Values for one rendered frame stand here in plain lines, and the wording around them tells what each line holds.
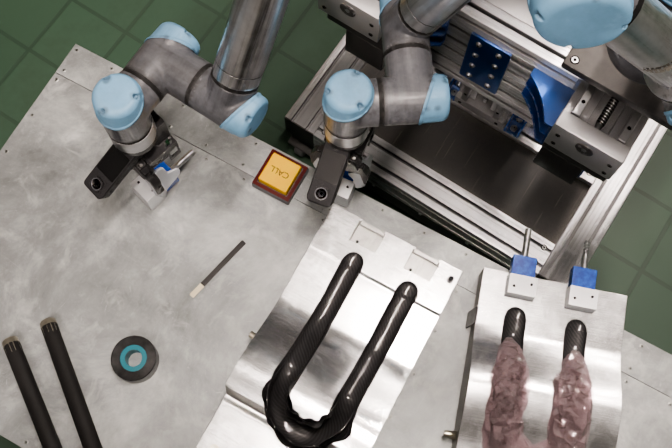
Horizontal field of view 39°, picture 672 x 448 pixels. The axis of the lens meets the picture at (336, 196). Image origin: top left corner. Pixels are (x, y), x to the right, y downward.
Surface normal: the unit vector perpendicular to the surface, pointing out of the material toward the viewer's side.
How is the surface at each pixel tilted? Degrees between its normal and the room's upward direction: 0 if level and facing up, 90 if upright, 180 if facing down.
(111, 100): 0
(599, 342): 0
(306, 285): 3
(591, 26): 84
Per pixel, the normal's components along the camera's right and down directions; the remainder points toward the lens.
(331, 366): 0.24, -0.67
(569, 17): -0.01, 0.91
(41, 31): 0.01, -0.31
